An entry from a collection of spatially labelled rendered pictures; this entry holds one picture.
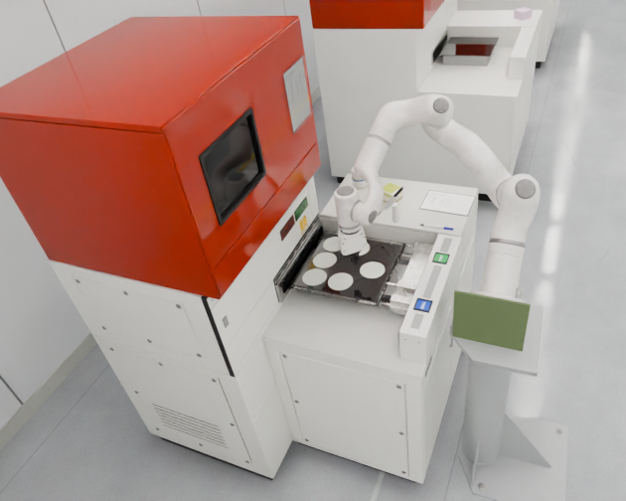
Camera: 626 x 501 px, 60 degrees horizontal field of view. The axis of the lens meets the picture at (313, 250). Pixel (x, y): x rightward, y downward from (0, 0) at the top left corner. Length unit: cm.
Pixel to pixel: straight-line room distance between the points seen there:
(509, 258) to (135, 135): 123
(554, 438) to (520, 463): 21
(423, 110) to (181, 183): 88
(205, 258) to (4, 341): 178
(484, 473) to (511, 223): 122
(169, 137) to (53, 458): 217
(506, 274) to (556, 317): 142
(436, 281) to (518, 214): 38
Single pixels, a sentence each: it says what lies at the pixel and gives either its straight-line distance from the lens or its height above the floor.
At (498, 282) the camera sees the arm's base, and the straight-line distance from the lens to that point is 191.
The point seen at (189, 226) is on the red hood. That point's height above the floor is 151.
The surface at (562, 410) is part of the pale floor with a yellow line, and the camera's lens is 293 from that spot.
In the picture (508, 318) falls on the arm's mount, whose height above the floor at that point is 97.
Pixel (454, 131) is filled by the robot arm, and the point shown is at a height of 141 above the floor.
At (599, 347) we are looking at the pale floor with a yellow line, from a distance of 322.
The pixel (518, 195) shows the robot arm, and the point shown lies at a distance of 189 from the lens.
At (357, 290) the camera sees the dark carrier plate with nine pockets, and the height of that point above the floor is 90.
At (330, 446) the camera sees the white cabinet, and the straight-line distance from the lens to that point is 259.
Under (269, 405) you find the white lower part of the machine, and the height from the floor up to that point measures 47.
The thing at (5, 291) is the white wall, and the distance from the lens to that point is 313.
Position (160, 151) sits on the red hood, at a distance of 143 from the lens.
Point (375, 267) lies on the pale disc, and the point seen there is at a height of 90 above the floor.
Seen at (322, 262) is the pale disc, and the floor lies 90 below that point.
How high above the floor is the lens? 236
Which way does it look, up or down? 39 degrees down
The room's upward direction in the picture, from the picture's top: 10 degrees counter-clockwise
